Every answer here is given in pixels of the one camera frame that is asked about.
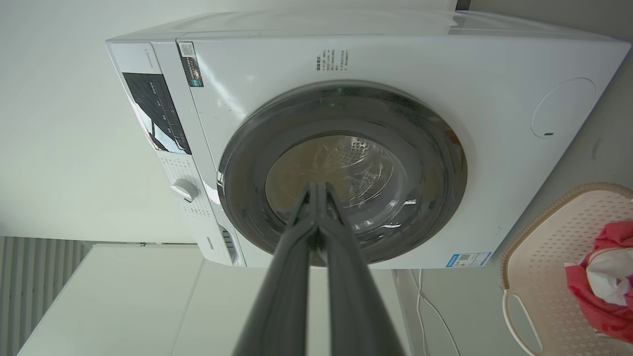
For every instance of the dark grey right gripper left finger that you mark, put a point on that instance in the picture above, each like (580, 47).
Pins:
(282, 301)

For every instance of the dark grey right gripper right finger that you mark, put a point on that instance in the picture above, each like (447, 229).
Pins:
(358, 306)

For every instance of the white washing machine control knob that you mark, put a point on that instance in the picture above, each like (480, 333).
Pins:
(184, 190)

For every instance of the round dark washing machine door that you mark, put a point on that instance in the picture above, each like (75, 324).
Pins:
(425, 148)

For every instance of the white front-load washing machine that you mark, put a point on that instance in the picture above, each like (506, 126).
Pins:
(395, 64)

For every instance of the white cabinet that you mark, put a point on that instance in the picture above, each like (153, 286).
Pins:
(138, 306)

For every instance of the beige perforated laundry basket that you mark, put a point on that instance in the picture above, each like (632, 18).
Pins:
(539, 277)

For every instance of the red garment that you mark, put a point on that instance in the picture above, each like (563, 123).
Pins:
(598, 301)

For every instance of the grey ribbed radiator panel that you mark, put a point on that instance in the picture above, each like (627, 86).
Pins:
(29, 282)

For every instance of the white garment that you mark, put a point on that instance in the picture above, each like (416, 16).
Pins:
(610, 277)

